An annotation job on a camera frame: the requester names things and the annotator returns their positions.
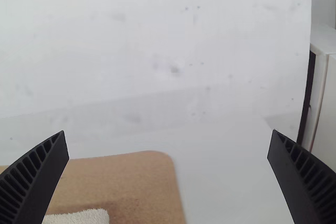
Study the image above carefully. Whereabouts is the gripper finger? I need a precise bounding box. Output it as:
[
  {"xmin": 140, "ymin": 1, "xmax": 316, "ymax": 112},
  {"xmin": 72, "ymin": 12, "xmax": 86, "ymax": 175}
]
[
  {"xmin": 0, "ymin": 130, "xmax": 70, "ymax": 224},
  {"xmin": 267, "ymin": 129, "xmax": 336, "ymax": 224}
]

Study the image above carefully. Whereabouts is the pale towel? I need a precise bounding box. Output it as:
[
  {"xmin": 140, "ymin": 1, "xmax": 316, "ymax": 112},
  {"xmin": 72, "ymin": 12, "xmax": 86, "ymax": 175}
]
[{"xmin": 41, "ymin": 208, "xmax": 110, "ymax": 224}]

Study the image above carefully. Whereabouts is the cork mat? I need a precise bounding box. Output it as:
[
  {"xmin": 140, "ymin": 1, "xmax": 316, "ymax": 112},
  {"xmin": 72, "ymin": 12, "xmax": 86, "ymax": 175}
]
[{"xmin": 0, "ymin": 150, "xmax": 187, "ymax": 224}]

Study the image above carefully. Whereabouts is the white cabinet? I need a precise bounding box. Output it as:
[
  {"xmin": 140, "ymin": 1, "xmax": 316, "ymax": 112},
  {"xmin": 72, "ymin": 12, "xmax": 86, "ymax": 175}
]
[{"xmin": 298, "ymin": 23, "xmax": 336, "ymax": 154}]

